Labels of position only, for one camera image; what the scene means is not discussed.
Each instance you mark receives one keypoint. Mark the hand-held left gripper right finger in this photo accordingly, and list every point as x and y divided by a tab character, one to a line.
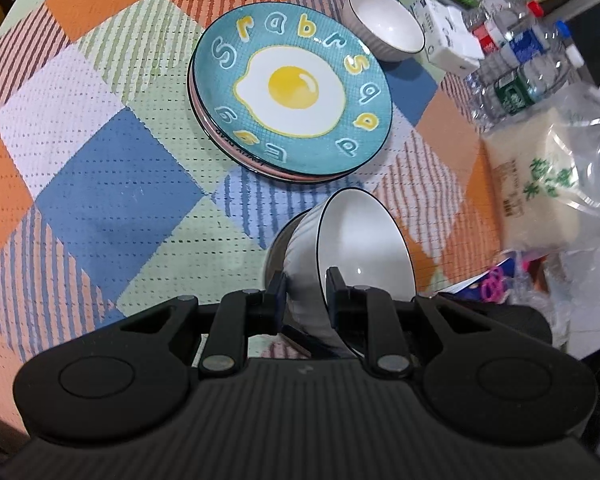
334	295

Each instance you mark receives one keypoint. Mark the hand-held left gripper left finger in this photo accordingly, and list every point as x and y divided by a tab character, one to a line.
280	300

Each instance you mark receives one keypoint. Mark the white ribbed bowl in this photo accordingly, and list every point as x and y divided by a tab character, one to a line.
385	20
360	240
280	245

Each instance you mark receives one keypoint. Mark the white pink bunny plate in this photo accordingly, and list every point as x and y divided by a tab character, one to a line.
240	152

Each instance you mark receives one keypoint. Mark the blue fried egg plate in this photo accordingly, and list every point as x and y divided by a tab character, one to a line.
290	85

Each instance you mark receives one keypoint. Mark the colourful checked tablecloth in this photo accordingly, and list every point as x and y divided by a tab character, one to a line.
105	185

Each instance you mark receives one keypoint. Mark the bag of rice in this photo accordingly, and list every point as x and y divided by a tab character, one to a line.
530	185

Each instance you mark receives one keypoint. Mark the clear plastic bag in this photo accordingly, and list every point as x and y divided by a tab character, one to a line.
570	280

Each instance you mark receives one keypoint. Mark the water bottle green label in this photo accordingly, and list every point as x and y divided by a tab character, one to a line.
515	92

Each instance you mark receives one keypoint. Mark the white tissue pack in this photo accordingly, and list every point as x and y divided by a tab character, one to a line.
450	35

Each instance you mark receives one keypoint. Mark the water bottle red cap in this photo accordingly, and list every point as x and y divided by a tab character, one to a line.
490	35

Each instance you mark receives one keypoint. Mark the water bottle blue cap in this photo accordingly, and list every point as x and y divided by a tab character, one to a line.
525	47

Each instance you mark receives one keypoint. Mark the clear water bottle white cap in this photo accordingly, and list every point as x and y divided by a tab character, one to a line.
505	0

